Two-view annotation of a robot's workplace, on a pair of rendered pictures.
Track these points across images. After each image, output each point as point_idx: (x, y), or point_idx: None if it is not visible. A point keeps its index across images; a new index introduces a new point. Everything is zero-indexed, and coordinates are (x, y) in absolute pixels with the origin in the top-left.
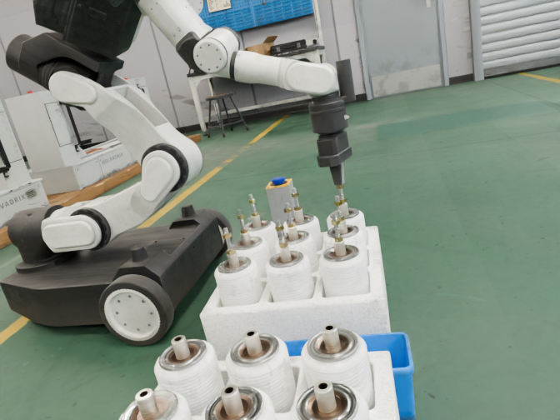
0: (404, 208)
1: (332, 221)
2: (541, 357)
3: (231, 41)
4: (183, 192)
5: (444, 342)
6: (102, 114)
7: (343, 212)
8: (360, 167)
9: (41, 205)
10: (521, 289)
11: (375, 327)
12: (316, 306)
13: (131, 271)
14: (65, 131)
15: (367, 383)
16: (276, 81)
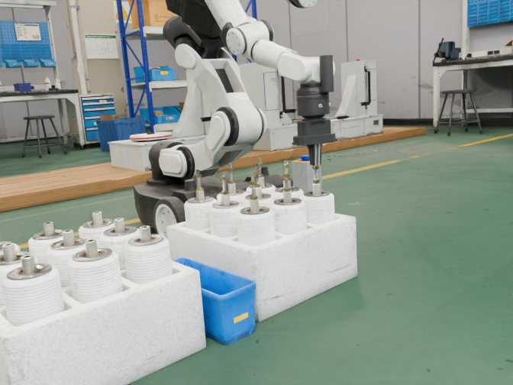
0: (484, 234)
1: (250, 181)
2: (366, 360)
3: (257, 31)
4: (340, 172)
5: (322, 322)
6: (197, 78)
7: (314, 192)
8: None
9: None
10: (449, 321)
11: (249, 273)
12: (219, 242)
13: (178, 195)
14: (275, 98)
15: (150, 271)
16: (277, 66)
